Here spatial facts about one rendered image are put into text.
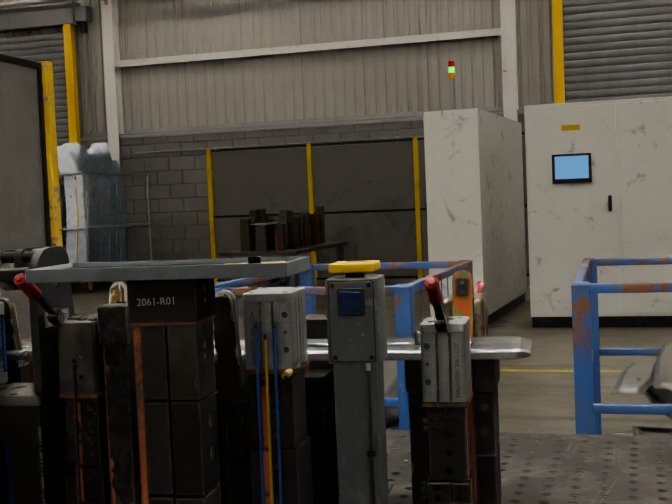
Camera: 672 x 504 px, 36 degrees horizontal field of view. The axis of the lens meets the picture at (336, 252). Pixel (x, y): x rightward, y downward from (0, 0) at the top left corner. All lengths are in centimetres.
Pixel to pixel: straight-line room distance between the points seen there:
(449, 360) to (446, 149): 804
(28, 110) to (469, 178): 507
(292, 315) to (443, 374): 24
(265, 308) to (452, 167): 800
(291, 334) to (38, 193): 390
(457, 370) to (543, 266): 794
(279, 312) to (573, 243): 794
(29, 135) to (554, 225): 539
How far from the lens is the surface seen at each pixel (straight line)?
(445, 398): 151
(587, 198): 939
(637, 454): 223
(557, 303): 946
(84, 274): 143
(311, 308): 476
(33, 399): 165
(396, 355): 163
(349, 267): 135
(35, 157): 536
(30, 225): 528
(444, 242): 952
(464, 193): 946
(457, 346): 150
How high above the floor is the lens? 125
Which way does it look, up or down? 3 degrees down
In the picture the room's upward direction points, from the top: 2 degrees counter-clockwise
